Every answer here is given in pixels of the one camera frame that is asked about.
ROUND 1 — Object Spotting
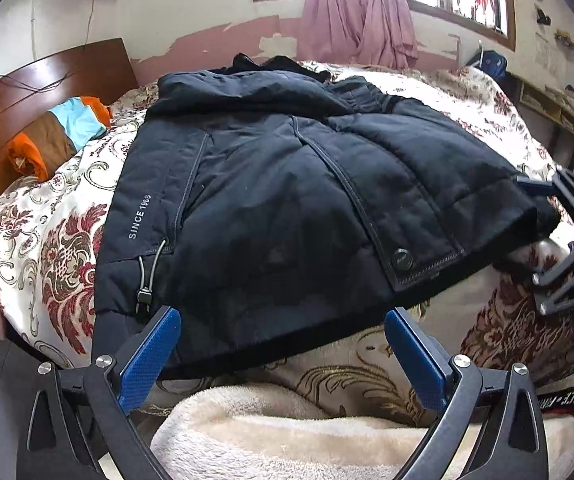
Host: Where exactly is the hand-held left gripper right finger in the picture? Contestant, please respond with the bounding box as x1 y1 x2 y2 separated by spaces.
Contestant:
384 307 550 480

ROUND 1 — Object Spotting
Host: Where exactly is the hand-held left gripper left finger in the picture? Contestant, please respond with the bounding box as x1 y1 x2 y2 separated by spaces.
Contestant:
16 305 182 480

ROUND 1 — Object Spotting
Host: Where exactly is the dark navy padded jacket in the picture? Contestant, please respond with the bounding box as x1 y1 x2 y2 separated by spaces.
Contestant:
93 52 562 381

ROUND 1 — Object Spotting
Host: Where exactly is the wooden shelf unit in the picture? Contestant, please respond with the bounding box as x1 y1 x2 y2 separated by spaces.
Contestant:
507 72 574 171

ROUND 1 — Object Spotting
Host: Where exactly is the beige fleece blanket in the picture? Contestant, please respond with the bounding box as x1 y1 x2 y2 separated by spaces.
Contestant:
149 382 574 480

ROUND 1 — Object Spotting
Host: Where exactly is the blue backpack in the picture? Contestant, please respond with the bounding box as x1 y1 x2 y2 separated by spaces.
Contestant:
477 50 510 78

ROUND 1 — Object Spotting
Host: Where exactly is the floral satin quilt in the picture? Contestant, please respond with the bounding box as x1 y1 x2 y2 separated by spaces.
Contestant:
0 59 574 428

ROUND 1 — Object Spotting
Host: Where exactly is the orange brown blue striped pillow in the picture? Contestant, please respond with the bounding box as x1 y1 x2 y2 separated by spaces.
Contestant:
6 96 112 181

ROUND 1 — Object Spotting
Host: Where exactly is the pink curtain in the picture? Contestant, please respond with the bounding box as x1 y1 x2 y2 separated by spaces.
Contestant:
357 0 418 68
301 0 380 66

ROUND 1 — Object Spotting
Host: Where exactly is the wooden headboard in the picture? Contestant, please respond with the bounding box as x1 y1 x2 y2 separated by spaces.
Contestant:
0 37 140 216

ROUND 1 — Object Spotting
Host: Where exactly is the black cable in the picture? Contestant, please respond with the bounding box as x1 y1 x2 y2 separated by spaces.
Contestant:
0 0 96 93

